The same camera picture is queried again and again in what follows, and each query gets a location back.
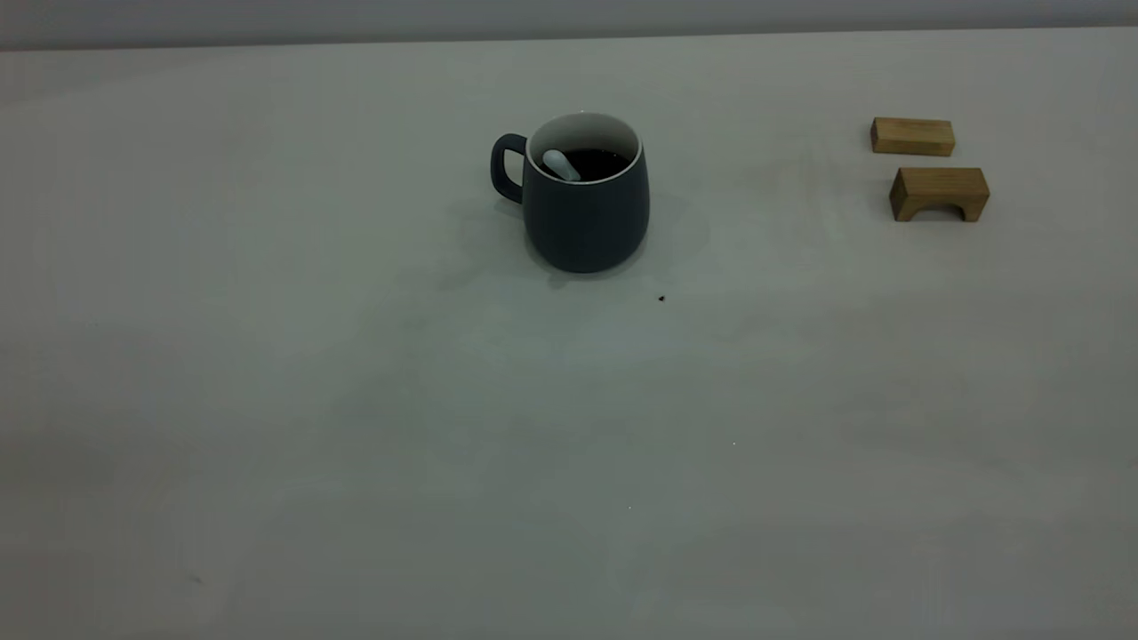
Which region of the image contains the flat rectangular wooden block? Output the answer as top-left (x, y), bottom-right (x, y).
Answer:
top-left (871, 116), bottom-right (957, 157)

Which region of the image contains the arch shaped wooden block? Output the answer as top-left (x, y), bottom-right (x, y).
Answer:
top-left (890, 166), bottom-right (990, 222)

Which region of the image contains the dark grey ceramic mug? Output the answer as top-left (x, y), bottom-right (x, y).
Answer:
top-left (491, 111), bottom-right (651, 275)

